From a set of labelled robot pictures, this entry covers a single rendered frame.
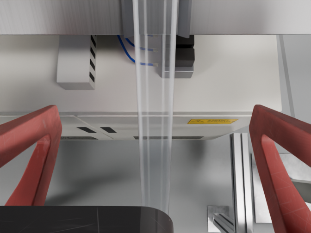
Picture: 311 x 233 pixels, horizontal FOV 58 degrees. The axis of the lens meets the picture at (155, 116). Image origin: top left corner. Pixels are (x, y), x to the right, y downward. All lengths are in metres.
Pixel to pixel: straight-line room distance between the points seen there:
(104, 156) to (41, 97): 0.63
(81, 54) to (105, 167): 0.69
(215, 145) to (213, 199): 0.20
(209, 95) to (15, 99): 0.32
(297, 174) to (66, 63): 0.95
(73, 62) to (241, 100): 0.28
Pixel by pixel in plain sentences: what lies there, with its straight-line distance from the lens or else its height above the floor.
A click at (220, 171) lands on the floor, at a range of 1.10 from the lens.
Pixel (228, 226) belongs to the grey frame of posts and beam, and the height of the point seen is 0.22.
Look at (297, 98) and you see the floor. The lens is 1.24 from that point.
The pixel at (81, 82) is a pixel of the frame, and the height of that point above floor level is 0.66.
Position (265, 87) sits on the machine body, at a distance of 0.51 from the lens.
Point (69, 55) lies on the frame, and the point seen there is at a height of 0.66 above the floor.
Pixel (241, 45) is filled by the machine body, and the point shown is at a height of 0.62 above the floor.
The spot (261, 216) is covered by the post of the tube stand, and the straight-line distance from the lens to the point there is 1.15.
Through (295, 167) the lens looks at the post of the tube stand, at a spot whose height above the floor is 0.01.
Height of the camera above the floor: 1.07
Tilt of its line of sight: 80 degrees down
